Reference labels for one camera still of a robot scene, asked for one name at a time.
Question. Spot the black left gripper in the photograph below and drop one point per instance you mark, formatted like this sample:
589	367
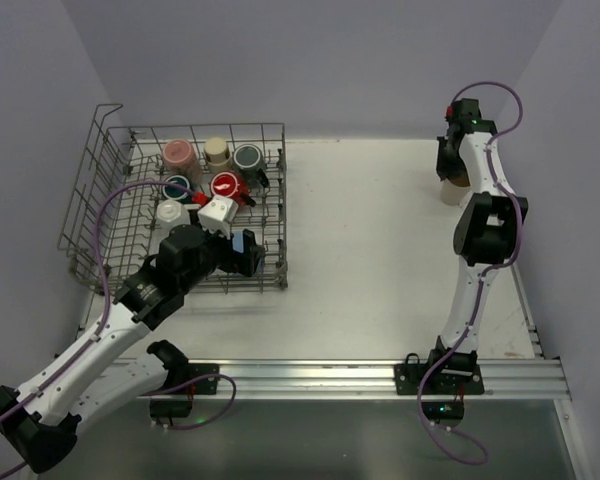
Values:
247	252

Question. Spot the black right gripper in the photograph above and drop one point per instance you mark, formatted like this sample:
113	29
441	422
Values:
447	163

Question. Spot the tall beige cup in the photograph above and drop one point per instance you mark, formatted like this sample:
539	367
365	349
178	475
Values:
455	189

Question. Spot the red mug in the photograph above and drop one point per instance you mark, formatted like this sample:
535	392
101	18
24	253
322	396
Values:
231	185

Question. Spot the dark green mug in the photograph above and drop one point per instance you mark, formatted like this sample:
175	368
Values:
179	188

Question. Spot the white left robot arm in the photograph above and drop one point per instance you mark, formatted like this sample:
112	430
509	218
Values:
44	416

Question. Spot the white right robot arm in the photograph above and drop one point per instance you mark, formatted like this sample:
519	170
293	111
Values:
486	238

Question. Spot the white faceted mug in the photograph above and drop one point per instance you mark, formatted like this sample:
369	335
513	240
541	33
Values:
171	214

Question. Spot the dark grey mug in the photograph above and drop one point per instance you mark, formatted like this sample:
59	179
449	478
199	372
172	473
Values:
249	163

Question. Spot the cream ribbed cup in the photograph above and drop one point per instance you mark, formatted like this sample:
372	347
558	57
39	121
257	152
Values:
217	155

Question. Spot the pink patterned mug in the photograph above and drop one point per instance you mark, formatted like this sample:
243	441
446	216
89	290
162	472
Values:
179	156

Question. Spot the left black controller box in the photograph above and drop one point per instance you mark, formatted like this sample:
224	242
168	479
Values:
166	411

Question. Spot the black controller box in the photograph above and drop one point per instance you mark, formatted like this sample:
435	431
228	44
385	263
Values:
166	411
444	413

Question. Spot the right black controller box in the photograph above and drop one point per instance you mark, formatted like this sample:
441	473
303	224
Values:
444	413

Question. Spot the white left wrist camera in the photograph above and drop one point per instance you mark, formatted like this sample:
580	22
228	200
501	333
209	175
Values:
217	215

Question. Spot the grey wire dish rack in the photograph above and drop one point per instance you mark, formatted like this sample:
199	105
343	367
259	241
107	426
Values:
110	226

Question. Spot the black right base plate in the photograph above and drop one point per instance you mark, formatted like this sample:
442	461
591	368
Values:
461	374

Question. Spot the aluminium mounting rail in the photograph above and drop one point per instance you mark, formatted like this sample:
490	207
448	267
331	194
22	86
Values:
508	379

